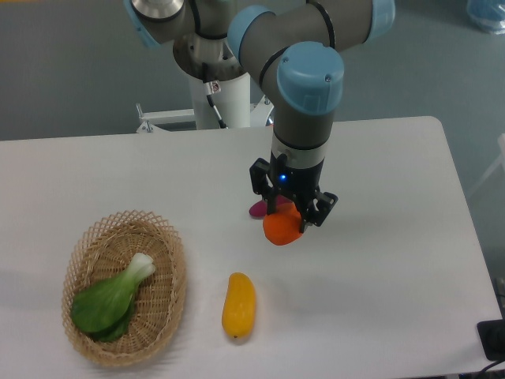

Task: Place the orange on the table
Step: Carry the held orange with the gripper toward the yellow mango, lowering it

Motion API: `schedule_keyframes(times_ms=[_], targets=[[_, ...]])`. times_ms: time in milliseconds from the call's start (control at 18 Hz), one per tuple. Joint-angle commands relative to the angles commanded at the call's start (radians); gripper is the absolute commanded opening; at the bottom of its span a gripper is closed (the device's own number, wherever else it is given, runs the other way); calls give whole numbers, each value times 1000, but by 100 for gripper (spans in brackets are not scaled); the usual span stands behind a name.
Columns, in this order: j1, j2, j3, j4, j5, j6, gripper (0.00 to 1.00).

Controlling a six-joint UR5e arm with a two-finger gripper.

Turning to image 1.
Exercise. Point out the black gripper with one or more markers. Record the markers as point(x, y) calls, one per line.
point(298, 184)

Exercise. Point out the orange fruit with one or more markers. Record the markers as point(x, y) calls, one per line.
point(284, 226)

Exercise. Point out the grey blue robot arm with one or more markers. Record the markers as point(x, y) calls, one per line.
point(295, 60)

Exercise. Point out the purple sweet potato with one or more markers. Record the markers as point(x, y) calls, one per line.
point(259, 209)

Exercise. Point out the yellow mango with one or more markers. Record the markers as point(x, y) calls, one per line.
point(239, 309)

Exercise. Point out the woven bamboo basket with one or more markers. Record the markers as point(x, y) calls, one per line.
point(105, 250)

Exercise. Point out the green bok choy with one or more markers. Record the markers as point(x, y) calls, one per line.
point(104, 310)

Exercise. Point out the black device at edge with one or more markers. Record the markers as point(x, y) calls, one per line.
point(491, 334)

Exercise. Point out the blue object top right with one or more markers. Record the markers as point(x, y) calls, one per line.
point(488, 15)

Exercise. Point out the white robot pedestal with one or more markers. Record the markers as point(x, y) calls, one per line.
point(219, 89)

